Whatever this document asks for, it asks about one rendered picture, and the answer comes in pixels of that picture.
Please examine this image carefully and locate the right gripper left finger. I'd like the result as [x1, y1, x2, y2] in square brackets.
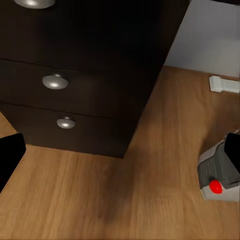
[0, 133, 26, 193]

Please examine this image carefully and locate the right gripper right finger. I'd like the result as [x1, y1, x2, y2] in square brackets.
[224, 133, 240, 173]

